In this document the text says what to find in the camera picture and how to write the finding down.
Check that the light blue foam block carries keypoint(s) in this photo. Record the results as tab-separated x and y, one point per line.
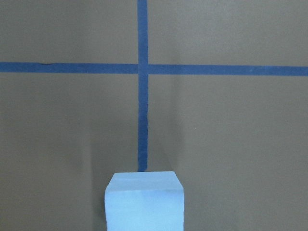
144	201

